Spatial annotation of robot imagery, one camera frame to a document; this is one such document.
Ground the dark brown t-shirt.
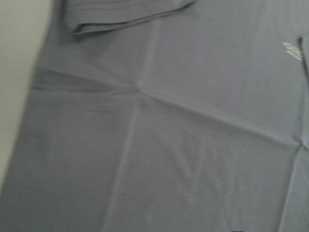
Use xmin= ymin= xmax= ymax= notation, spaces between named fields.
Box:
xmin=0 ymin=0 xmax=309 ymax=232

